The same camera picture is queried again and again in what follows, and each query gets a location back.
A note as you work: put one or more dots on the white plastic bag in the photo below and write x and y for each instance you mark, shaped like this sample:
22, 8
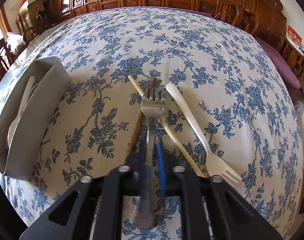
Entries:
15, 41

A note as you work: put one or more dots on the carved wooden armchair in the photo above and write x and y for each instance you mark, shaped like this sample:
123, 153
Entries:
264, 12

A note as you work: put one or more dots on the square purple seat cushion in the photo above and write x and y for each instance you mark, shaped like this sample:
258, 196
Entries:
279, 62

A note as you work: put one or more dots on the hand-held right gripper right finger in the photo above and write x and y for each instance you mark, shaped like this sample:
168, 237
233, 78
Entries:
160, 165

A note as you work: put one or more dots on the white plastic fork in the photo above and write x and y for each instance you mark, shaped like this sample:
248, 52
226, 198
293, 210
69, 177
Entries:
191, 120

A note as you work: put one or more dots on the blue floral tablecloth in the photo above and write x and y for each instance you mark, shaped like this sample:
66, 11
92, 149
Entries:
191, 55

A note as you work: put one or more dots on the light wooden chopstick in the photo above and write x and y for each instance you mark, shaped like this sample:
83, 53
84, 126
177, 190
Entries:
135, 84

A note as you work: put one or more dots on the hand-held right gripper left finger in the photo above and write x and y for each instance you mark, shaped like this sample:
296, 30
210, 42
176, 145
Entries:
137, 170

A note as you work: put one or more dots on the metal fork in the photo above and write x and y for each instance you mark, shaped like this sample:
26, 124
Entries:
152, 110

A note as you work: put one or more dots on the white plastic spoon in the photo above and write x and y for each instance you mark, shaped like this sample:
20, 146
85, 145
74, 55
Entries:
13, 132

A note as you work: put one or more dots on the dark brown chopstick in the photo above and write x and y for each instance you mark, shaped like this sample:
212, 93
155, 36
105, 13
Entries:
135, 135

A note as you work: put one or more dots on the long purple seat cushion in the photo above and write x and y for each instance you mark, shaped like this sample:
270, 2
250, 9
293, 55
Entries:
205, 14

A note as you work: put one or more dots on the rectangular metal tray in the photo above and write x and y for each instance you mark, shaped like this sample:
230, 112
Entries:
42, 105

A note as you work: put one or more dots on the carved wooden dining chair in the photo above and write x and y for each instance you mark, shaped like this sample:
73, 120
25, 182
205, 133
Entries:
27, 28
2, 57

